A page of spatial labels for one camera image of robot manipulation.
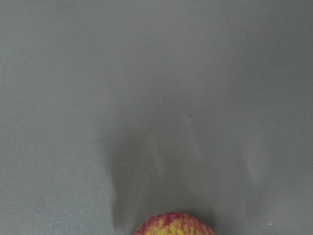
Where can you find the red-yellow apple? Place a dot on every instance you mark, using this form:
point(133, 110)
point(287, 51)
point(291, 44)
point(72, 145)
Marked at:
point(174, 223)

